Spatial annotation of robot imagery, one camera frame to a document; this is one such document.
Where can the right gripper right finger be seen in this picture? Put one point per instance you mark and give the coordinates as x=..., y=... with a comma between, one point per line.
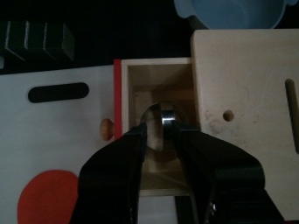
x=226, y=180

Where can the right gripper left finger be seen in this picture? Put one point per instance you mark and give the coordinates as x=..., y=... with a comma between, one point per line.
x=109, y=180

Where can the round metal dough cutter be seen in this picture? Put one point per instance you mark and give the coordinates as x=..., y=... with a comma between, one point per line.
x=169, y=115

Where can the red dough disc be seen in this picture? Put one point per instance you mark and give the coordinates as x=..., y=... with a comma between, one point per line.
x=47, y=198

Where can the light wooden drawer box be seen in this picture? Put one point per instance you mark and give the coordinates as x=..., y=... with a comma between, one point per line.
x=249, y=87

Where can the wooden drawer with red front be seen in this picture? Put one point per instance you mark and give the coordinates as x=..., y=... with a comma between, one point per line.
x=155, y=78

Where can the light blue bowl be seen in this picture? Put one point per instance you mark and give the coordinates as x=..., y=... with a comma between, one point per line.
x=234, y=13

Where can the white cutting board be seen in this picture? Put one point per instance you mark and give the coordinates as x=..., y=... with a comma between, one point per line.
x=58, y=131

